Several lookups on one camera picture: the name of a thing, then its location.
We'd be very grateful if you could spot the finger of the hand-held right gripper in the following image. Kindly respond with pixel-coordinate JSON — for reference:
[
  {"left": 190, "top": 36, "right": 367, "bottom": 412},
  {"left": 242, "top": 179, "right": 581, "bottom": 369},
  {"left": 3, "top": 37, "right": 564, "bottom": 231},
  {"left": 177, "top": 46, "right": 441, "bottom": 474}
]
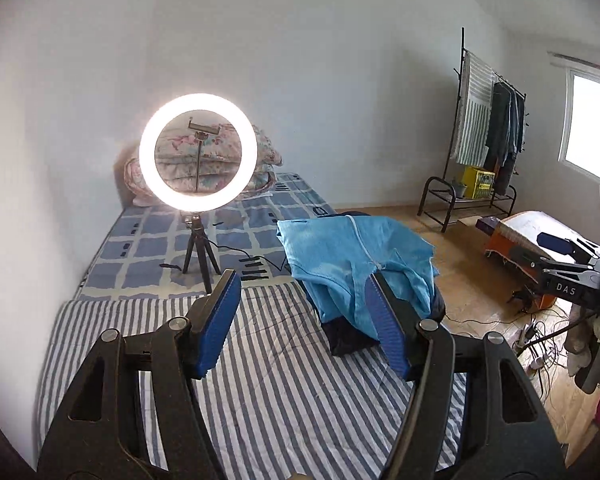
[
  {"left": 510, "top": 247, "right": 594, "bottom": 281},
  {"left": 536, "top": 232, "right": 600, "bottom": 264}
]

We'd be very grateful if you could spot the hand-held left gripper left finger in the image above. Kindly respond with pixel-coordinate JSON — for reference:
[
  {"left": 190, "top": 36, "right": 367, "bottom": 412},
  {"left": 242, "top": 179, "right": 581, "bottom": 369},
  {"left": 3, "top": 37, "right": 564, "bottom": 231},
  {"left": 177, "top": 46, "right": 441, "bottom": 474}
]
[{"left": 36, "top": 269, "right": 242, "bottom": 480}]

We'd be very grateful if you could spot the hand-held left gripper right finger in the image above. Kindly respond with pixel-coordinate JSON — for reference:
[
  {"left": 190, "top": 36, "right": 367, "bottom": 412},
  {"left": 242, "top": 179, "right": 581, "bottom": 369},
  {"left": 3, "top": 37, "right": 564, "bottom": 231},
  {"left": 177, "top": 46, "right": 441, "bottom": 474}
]
[{"left": 364, "top": 270, "right": 568, "bottom": 480}]

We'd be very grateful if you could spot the light blue jacket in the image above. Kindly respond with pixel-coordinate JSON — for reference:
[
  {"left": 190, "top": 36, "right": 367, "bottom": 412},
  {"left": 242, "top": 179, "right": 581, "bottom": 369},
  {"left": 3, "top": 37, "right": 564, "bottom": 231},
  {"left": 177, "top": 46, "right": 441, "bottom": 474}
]
[{"left": 276, "top": 214, "right": 440, "bottom": 336}]

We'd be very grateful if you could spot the black clothes rack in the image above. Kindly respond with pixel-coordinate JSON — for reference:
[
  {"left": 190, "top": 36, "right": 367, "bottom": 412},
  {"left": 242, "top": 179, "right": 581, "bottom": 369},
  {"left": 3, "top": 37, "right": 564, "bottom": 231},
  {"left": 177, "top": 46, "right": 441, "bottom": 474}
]
[{"left": 417, "top": 27, "right": 531, "bottom": 233}]

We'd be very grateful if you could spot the person's right hand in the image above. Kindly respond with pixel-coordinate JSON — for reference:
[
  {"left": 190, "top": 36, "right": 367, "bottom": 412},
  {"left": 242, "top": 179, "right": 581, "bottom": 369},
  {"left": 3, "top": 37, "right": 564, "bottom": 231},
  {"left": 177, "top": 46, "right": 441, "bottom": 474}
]
[{"left": 565, "top": 306, "right": 600, "bottom": 377}]

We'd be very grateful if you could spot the orange ottoman with white cover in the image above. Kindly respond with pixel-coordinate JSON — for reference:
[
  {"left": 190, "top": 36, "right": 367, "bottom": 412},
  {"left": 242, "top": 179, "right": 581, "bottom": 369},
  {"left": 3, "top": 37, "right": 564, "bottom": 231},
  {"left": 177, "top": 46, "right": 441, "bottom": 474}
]
[{"left": 484, "top": 211, "right": 600, "bottom": 311}]

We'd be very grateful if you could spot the black floor device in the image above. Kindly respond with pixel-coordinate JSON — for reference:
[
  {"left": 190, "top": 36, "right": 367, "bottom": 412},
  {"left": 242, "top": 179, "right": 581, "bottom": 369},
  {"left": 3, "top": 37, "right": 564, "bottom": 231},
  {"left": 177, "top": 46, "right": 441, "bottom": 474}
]
[{"left": 507, "top": 287, "right": 538, "bottom": 317}]

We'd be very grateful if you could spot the black tripod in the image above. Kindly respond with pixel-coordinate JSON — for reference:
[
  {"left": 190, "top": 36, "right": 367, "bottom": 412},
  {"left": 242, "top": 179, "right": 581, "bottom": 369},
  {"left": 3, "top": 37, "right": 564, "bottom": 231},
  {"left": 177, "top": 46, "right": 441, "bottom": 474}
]
[{"left": 182, "top": 210, "right": 216, "bottom": 295}]

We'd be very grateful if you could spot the striped bed sheet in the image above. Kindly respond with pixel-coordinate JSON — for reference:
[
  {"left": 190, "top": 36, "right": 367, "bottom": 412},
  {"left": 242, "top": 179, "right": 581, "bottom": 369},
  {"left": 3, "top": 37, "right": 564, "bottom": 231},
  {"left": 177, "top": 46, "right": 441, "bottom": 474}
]
[{"left": 36, "top": 280, "right": 468, "bottom": 480}]

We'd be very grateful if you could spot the yellow crate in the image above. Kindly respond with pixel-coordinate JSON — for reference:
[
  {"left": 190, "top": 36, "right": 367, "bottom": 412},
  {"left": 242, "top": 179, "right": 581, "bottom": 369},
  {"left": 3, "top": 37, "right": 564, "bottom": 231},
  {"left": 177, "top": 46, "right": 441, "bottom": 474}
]
[{"left": 462, "top": 166, "right": 496, "bottom": 200}]

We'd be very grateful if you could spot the window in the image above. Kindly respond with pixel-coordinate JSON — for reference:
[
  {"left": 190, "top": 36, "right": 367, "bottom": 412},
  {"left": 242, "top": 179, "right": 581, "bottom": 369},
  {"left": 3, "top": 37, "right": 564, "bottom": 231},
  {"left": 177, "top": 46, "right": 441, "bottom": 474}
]
[{"left": 560, "top": 69, "right": 600, "bottom": 178}]

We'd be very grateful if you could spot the blue plaid bed sheet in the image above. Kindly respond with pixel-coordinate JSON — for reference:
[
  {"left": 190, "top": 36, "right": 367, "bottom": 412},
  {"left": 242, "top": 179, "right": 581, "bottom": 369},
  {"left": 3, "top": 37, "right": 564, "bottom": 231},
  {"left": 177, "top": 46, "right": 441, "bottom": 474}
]
[{"left": 77, "top": 172, "right": 338, "bottom": 301}]

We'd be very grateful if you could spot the blue denim hanging garment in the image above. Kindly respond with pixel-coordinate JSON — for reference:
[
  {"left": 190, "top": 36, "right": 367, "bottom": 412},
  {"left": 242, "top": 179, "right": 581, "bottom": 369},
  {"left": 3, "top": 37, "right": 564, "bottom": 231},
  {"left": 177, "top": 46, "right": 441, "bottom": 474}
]
[{"left": 509, "top": 91, "right": 527, "bottom": 161}]

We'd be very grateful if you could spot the dark grey hanging coat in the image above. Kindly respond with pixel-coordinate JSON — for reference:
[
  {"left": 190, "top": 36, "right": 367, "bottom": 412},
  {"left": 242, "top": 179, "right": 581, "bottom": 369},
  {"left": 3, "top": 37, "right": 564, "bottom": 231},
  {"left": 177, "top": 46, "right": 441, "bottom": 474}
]
[{"left": 482, "top": 81, "right": 513, "bottom": 196}]

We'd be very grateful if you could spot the striped hanging towel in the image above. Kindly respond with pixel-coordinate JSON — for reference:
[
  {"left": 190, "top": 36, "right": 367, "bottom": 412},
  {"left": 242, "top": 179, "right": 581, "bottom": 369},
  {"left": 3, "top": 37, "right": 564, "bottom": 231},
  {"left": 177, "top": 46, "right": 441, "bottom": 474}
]
[{"left": 452, "top": 52, "right": 496, "bottom": 167}]

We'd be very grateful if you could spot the floral pink pillow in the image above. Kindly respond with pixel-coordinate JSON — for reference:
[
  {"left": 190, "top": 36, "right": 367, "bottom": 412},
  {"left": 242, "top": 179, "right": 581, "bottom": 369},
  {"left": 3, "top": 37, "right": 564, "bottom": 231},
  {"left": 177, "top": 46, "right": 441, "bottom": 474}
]
[{"left": 123, "top": 157, "right": 277, "bottom": 207}]

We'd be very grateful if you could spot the floral folded quilt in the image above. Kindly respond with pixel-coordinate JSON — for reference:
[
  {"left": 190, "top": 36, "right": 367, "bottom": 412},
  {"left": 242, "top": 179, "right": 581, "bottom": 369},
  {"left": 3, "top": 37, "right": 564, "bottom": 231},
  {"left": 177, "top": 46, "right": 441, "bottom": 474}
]
[{"left": 155, "top": 122, "right": 284, "bottom": 193}]

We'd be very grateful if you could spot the black phone holder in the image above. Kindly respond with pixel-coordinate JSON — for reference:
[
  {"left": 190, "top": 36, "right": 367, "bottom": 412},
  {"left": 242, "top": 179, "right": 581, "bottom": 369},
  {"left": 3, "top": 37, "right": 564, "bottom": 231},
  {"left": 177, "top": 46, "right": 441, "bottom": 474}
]
[{"left": 187, "top": 116, "right": 223, "bottom": 193}]

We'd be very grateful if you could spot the tangle of cables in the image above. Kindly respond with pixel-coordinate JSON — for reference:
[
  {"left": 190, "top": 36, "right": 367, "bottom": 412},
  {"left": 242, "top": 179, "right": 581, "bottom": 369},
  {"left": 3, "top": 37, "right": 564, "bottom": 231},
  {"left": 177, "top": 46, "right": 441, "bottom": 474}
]
[{"left": 522, "top": 305, "right": 583, "bottom": 397}]

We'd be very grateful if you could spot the white curtain rail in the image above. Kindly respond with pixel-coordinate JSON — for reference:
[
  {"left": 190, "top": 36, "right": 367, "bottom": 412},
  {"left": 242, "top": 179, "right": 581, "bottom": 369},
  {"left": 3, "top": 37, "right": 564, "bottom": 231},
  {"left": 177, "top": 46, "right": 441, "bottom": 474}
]
[{"left": 547, "top": 51, "right": 600, "bottom": 77}]

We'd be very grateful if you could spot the ring light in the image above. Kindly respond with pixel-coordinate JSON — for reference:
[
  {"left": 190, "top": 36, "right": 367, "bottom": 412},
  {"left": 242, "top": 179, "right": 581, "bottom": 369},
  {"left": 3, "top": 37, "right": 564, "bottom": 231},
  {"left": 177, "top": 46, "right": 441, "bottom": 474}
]
[{"left": 139, "top": 92, "right": 257, "bottom": 211}]

